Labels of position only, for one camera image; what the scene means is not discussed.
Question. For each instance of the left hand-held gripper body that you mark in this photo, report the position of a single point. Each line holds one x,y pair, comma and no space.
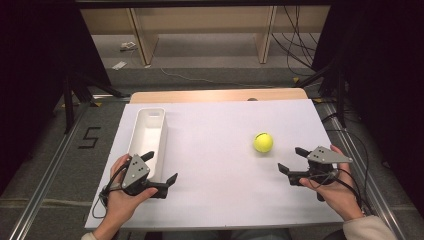
135,170

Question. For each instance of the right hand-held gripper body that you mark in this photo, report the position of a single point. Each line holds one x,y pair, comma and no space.
325,155

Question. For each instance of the white plastic storage box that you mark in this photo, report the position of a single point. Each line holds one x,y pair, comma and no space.
148,133

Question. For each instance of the yellow tennis ball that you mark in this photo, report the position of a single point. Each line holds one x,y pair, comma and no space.
263,142

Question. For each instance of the person's left hand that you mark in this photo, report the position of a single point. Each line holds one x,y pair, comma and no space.
121,206

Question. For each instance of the person's right hand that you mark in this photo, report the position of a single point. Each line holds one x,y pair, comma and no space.
343,195

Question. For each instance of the white board mat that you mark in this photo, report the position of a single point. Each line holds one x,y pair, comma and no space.
216,160

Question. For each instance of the black tripod stand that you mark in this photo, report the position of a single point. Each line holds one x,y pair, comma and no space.
340,100
68,103

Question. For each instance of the light wooden table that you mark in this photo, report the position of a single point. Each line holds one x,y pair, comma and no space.
216,95

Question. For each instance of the black curtain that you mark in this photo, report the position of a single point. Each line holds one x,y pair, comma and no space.
386,83
36,66

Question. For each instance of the white power strip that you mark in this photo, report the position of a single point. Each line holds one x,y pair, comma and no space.
128,46

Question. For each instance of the light wooden desk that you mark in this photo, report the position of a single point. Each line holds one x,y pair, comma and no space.
143,40

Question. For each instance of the aluminium floor rail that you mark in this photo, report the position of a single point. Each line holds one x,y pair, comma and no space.
40,193
373,193

